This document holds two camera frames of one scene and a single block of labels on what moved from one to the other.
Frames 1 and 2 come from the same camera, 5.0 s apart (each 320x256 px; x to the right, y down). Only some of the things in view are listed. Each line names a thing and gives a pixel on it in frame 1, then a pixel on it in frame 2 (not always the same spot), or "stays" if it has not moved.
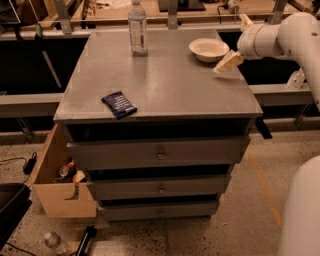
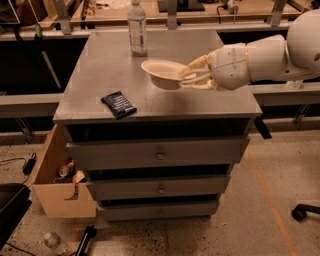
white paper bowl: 209,50 → 163,74
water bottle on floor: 56,243 stays
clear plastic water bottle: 137,24 stays
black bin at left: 14,203 stays
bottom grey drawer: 120,211 stays
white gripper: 249,42 → 229,66
